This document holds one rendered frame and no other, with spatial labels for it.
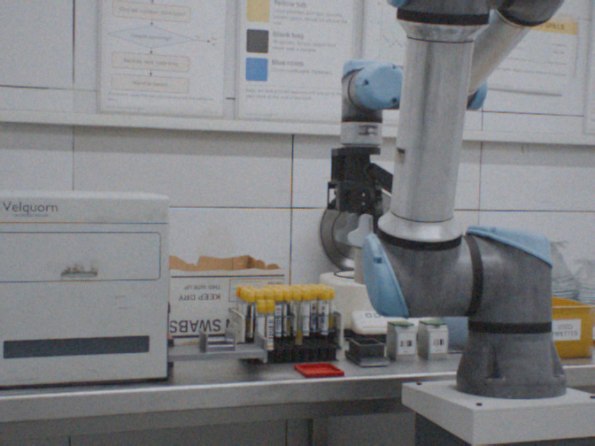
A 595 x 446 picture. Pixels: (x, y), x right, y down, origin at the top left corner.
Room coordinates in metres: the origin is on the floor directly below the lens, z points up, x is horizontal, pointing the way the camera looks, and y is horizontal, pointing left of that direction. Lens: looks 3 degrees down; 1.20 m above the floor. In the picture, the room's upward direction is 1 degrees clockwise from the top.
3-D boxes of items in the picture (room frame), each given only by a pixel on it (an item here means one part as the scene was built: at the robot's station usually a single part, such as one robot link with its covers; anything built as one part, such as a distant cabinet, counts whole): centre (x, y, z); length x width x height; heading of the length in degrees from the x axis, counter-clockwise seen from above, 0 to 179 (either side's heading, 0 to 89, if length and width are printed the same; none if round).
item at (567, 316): (1.68, -0.50, 0.93); 0.13 x 0.13 x 0.10; 17
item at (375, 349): (1.55, -0.14, 0.89); 0.09 x 0.05 x 0.04; 16
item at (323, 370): (1.45, -0.05, 0.88); 0.07 x 0.07 x 0.01; 18
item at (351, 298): (1.89, -0.19, 0.94); 0.30 x 0.24 x 0.12; 9
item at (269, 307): (1.57, 0.01, 0.93); 0.17 x 0.09 x 0.11; 108
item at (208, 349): (1.43, 0.15, 0.92); 0.21 x 0.07 x 0.05; 108
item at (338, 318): (1.67, 0.01, 0.91); 0.20 x 0.10 x 0.07; 108
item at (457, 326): (1.69, -0.34, 0.92); 0.10 x 0.07 x 0.10; 103
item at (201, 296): (1.83, 0.17, 0.95); 0.29 x 0.25 x 0.15; 18
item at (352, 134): (1.55, -0.12, 1.29); 0.08 x 0.08 x 0.05
